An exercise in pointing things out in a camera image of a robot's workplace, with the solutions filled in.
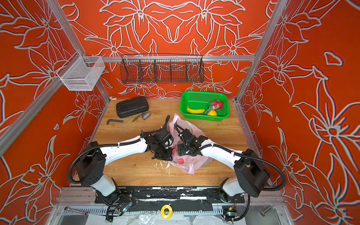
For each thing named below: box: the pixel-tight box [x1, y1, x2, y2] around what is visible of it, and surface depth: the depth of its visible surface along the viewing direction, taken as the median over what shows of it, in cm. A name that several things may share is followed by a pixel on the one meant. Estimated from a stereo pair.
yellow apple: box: [207, 109, 218, 117], surface depth 104 cm
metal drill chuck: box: [141, 111, 151, 120], surface depth 108 cm
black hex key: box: [106, 119, 124, 126], surface depth 107 cm
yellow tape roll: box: [160, 204, 173, 219], surface depth 69 cm
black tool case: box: [115, 96, 150, 119], surface depth 109 cm
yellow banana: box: [186, 105, 206, 114], surface depth 110 cm
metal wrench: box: [64, 206, 90, 217], surface depth 71 cm
